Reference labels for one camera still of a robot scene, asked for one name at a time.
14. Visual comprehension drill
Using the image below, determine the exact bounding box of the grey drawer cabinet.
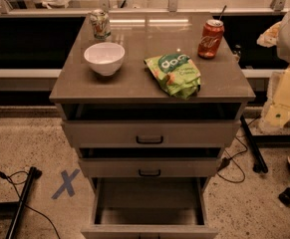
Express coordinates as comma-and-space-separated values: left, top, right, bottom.
50, 12, 255, 239

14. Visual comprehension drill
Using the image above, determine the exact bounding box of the drawer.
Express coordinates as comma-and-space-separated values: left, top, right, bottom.
58, 103, 242, 148
79, 148, 221, 178
82, 177, 218, 239

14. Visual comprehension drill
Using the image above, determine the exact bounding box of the black floor cable left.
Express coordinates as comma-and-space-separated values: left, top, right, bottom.
0, 152, 61, 239

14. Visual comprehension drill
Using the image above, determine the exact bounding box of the green rice chip bag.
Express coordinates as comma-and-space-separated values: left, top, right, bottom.
145, 53, 201, 100

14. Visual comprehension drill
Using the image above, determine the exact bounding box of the black stand leg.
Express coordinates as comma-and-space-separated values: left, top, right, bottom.
240, 117, 290, 173
0, 166, 42, 239

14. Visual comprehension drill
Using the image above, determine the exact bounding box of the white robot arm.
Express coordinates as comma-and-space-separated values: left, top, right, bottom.
256, 10, 290, 131

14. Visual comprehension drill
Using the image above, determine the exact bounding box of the black stand leg right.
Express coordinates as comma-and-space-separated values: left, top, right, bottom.
240, 117, 290, 173

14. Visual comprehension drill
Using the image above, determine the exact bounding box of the white bowl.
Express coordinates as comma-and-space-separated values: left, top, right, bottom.
84, 42, 126, 76

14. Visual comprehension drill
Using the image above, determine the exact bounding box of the red soda can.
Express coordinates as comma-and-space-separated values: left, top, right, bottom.
197, 19, 224, 59

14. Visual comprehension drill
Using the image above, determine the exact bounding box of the black stand leg left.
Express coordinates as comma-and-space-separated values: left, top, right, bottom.
0, 166, 42, 239

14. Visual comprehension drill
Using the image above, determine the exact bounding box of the green white soda can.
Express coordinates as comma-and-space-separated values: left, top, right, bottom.
90, 9, 111, 40

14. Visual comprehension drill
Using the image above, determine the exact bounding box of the blue tape cross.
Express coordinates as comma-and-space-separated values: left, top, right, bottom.
52, 168, 80, 199

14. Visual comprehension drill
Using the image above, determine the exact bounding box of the black floor cable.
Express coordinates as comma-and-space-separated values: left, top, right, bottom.
0, 152, 61, 239
216, 117, 261, 184

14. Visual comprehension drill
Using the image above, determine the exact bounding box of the middle drawer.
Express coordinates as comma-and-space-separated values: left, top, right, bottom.
79, 148, 221, 178

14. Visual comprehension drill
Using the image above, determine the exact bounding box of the black floor cable right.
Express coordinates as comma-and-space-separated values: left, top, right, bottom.
216, 117, 261, 184

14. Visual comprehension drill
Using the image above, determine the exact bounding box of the bottom drawer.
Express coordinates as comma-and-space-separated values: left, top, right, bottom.
82, 177, 218, 239

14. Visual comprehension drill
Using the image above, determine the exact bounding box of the top drawer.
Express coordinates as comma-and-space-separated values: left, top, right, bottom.
58, 103, 242, 148

